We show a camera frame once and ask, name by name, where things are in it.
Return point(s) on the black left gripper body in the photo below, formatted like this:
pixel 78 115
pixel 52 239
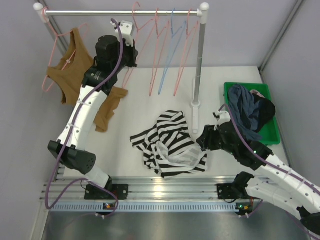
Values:
pixel 132 56

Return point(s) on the black garment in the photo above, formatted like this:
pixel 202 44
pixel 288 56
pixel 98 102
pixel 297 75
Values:
pixel 266 111

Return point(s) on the blue hanger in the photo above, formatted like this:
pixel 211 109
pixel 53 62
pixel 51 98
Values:
pixel 175 39

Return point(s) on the white clothes rack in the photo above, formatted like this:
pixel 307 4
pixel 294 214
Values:
pixel 202 13

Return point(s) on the black white striped tank top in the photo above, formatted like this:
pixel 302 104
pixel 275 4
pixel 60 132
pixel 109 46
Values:
pixel 168 148

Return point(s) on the white slotted cable duct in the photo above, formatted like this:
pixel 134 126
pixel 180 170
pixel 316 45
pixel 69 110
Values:
pixel 146 207

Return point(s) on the green plastic bin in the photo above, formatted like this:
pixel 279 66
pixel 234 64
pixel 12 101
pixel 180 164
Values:
pixel 270 131

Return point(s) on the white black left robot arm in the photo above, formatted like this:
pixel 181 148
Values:
pixel 112 55

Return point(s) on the pink garment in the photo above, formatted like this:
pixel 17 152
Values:
pixel 257 93

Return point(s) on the aluminium rail frame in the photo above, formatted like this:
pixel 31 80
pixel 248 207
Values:
pixel 124 164

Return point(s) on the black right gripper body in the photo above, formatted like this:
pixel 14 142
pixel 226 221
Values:
pixel 216 141

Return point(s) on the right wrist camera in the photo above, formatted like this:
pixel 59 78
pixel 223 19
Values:
pixel 221 117

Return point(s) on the blue grey garment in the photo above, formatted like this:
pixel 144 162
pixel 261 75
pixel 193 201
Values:
pixel 245 111

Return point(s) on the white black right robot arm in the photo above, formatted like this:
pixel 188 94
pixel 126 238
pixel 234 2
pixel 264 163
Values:
pixel 273 181

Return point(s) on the brown tank top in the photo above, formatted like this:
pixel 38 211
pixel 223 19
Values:
pixel 69 74

